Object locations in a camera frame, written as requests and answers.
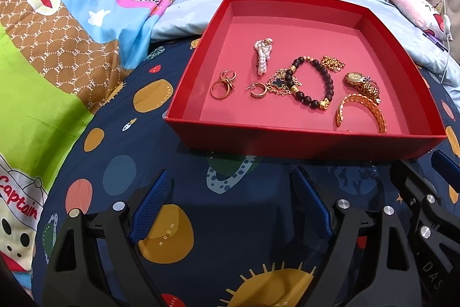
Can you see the navy planet print blanket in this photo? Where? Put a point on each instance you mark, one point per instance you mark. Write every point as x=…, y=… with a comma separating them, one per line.
x=143, y=156

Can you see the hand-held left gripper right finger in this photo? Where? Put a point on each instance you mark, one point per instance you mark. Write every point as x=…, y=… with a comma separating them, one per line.
x=309, y=195

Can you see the red cardboard box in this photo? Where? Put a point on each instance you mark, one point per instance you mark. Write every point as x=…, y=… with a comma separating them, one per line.
x=287, y=139

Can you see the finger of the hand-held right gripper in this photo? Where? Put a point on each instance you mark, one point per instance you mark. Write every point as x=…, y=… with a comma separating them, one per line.
x=444, y=165
x=409, y=184

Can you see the gold hoop earring with post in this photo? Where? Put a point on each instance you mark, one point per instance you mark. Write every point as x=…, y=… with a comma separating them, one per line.
x=261, y=94

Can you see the double hoop earring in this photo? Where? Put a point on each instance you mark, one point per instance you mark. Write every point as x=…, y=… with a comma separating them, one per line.
x=231, y=78

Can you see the pink plush pillow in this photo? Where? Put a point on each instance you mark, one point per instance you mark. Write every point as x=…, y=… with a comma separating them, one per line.
x=420, y=12

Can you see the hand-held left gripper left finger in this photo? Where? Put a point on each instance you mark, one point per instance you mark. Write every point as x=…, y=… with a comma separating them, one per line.
x=154, y=206

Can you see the light blue sheet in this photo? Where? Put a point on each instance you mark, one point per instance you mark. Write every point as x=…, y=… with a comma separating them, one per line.
x=194, y=8

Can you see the wide gold bangle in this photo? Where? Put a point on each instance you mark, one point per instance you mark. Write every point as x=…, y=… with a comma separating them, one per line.
x=373, y=109

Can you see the cartoon monkey quilt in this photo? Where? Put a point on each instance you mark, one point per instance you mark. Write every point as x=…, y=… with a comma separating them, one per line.
x=54, y=59

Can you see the gold wristwatch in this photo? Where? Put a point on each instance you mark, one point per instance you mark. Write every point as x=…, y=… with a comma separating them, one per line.
x=355, y=78

